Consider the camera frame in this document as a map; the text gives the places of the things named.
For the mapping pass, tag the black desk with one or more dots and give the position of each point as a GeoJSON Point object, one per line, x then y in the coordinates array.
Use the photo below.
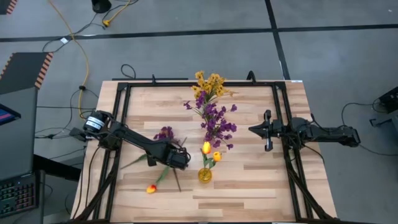
{"type": "Point", "coordinates": [56, 168]}

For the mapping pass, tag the amber glass vase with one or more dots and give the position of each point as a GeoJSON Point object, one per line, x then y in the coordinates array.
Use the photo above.
{"type": "Point", "coordinates": [205, 175]}

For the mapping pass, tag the black metal table frame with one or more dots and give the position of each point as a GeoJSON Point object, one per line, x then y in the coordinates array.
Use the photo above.
{"type": "Point", "coordinates": [248, 84]}

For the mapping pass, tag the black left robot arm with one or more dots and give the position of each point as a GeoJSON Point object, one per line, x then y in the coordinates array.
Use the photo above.
{"type": "Point", "coordinates": [136, 141]}

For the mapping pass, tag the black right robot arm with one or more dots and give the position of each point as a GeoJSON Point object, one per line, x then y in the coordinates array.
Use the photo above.
{"type": "Point", "coordinates": [329, 135]}

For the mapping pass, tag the black equipment box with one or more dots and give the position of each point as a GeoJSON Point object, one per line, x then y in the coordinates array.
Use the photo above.
{"type": "Point", "coordinates": [390, 99]}

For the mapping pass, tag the white paper tag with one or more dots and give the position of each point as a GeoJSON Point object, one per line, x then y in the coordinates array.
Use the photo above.
{"type": "Point", "coordinates": [64, 40]}

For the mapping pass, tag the gray metal stand foot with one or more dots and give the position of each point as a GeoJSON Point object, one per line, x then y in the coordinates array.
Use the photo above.
{"type": "Point", "coordinates": [385, 119]}

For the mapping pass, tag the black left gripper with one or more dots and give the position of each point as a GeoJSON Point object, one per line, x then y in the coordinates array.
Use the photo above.
{"type": "Point", "coordinates": [177, 158]}

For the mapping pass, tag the gray laptop with backlit keyboard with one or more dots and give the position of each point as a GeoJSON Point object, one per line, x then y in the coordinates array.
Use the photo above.
{"type": "Point", "coordinates": [15, 140]}

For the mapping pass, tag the black round stand base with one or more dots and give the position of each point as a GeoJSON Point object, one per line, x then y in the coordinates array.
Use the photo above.
{"type": "Point", "coordinates": [101, 5]}

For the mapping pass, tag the orange yellow artificial tulip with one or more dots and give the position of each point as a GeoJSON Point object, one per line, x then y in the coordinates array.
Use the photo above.
{"type": "Point", "coordinates": [217, 156]}
{"type": "Point", "coordinates": [151, 188]}
{"type": "Point", "coordinates": [206, 147]}

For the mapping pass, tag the large black orange-striped mat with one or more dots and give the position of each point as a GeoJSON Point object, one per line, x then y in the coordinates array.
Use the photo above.
{"type": "Point", "coordinates": [21, 71]}

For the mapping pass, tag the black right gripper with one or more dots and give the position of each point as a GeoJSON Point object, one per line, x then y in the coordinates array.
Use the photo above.
{"type": "Point", "coordinates": [276, 129]}

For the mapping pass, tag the small black orange-striped mat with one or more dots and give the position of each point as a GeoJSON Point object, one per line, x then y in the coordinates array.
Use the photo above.
{"type": "Point", "coordinates": [4, 5]}

